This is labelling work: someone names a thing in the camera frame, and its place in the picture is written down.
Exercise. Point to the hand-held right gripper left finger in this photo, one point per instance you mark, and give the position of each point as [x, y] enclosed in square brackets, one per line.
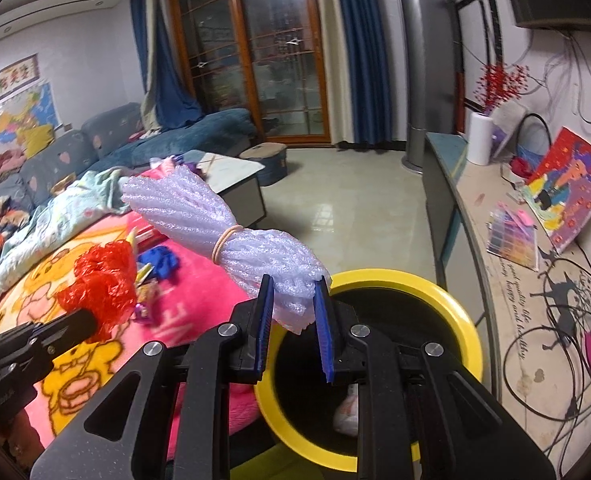
[266, 320]

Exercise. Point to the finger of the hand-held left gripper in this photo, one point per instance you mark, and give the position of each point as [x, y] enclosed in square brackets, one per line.
[65, 327]

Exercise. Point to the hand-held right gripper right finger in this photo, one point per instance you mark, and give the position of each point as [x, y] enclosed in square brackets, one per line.
[325, 335]

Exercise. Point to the red plastic bag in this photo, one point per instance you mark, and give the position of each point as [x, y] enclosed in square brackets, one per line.
[102, 287]

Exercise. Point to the white foam net bundle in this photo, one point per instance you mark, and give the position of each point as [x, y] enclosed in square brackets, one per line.
[215, 225]

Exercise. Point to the blue bag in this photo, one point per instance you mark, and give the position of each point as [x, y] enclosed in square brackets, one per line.
[160, 260]

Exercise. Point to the yellow rimmed black trash bin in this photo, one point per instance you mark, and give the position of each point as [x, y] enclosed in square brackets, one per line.
[450, 320]

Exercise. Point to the pink printed blanket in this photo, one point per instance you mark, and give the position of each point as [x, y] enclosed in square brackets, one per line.
[190, 285]

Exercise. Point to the colourful candy wrapper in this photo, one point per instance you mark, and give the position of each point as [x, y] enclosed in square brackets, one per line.
[144, 276]

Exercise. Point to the light blue printed quilt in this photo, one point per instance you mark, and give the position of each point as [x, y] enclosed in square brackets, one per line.
[60, 210]

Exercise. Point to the red snack wrapper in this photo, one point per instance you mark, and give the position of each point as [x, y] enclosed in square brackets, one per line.
[145, 234]

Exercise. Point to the white top coffee table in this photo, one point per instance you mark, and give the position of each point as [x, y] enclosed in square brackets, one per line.
[235, 175]

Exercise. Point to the long television cabinet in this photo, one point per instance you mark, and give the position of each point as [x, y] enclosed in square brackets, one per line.
[500, 240]

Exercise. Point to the blue patterned sofa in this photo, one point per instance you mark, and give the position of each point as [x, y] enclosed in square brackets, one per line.
[120, 127]

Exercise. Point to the white paper towel roll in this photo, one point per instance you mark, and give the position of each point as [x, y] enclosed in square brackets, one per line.
[480, 137]

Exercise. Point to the blue curtain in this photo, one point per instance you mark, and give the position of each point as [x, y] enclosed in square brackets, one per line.
[365, 60]
[168, 75]

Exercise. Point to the grey tower air conditioner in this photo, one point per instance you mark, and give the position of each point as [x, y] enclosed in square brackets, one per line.
[415, 85]

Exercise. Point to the wooden glass sliding door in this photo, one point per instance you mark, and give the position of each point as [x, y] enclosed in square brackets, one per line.
[275, 50]

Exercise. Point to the colourful picture book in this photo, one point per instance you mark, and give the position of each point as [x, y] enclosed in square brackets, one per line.
[575, 185]

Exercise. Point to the red artificial flowers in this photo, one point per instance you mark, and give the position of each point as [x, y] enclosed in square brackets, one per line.
[500, 82]

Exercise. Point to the wall map poster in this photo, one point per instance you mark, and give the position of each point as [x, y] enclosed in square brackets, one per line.
[20, 125]

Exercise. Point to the framed embroidered wall hanging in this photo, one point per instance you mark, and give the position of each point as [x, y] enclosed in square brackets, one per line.
[10, 77]

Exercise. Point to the black wall frame decoration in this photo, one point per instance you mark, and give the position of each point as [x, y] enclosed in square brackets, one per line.
[490, 35]

